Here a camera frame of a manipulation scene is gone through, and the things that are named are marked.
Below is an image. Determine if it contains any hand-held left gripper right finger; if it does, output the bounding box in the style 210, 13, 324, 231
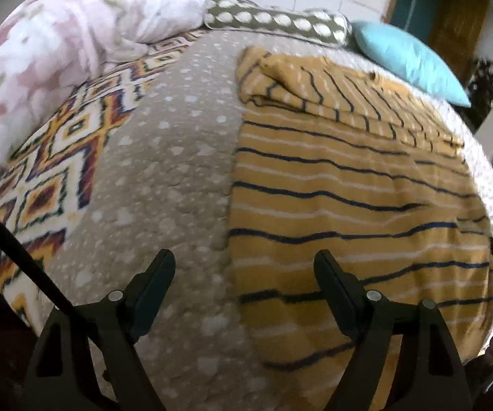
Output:
314, 249, 474, 411

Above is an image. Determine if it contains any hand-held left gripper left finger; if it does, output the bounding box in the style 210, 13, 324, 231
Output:
24, 249, 176, 411

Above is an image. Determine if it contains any yellow striped shirt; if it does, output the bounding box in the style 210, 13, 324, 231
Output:
226, 46, 493, 371

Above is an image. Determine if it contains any grey dotted bedspread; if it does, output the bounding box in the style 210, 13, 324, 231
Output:
41, 30, 493, 411

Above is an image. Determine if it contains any geometric patterned blanket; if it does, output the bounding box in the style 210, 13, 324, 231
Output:
0, 30, 206, 326

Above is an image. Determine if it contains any light blue pillow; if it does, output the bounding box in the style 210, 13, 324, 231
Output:
351, 20, 472, 109

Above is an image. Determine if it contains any wooden door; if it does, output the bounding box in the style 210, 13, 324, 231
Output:
426, 0, 490, 67

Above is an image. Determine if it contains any pink floral quilt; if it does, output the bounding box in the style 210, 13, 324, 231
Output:
0, 0, 226, 187

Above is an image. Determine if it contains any olive dotted bolster pillow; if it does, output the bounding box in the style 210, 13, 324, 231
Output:
203, 0, 353, 48

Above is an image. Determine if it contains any black cable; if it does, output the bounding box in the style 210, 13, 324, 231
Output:
0, 196, 78, 311

